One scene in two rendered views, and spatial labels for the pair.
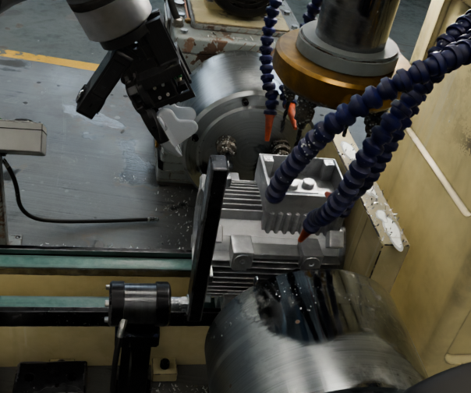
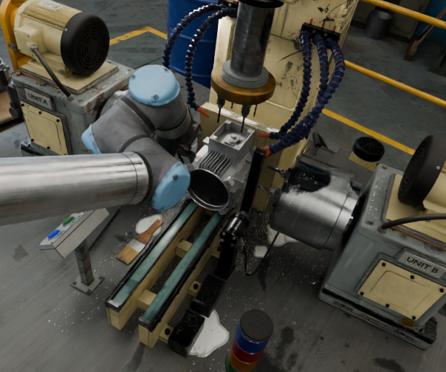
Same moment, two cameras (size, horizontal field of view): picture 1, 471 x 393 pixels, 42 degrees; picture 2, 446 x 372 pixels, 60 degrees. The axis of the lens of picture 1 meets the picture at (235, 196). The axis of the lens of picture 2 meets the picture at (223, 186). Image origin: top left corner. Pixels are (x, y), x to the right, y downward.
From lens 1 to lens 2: 78 cm
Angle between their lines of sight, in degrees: 43
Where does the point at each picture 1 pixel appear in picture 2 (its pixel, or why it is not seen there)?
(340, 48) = (255, 77)
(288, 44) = (228, 85)
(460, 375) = (432, 154)
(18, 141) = (97, 218)
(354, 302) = (315, 164)
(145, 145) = not seen: hidden behind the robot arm
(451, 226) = (283, 117)
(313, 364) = (335, 189)
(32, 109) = not seen: outside the picture
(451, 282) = not seen: hidden behind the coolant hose
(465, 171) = (280, 94)
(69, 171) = (44, 222)
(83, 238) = (109, 242)
